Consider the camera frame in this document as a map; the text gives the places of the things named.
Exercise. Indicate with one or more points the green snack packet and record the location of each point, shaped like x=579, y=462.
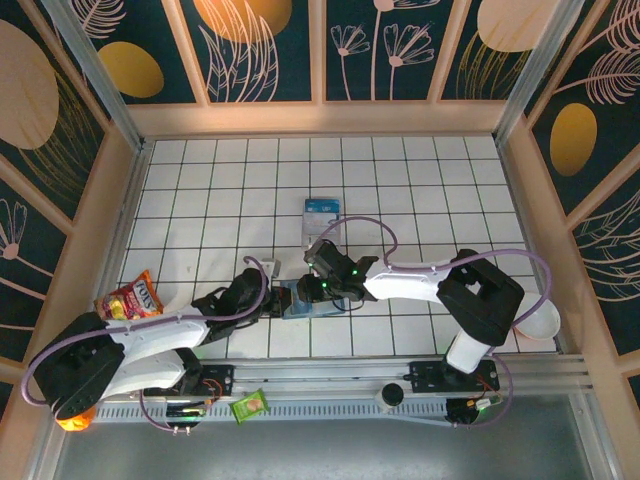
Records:
x=249, y=406

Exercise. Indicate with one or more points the small controller board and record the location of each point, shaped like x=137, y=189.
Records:
x=482, y=404
x=185, y=412

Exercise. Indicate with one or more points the clear acrylic card stand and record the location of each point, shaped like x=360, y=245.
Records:
x=336, y=242

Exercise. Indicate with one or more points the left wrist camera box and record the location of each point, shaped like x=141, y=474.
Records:
x=270, y=265

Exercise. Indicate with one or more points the red candy bag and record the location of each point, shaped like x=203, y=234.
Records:
x=129, y=300

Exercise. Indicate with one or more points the orange round object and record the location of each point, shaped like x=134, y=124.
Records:
x=75, y=422

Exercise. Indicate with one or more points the aluminium frame post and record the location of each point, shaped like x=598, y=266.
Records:
x=102, y=85
x=540, y=70

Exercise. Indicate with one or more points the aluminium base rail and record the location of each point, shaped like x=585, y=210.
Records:
x=325, y=375

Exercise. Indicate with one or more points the white bowl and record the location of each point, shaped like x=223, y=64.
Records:
x=542, y=322

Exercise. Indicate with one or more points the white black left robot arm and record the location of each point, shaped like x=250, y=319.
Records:
x=160, y=335

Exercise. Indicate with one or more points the black round knob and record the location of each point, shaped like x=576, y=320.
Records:
x=391, y=395

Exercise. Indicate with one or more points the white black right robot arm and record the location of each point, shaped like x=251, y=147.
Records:
x=410, y=282

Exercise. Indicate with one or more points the wall panel yellow oval print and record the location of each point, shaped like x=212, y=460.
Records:
x=130, y=70

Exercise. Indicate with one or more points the wall panel orange disc leaves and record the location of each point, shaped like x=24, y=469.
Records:
x=240, y=50

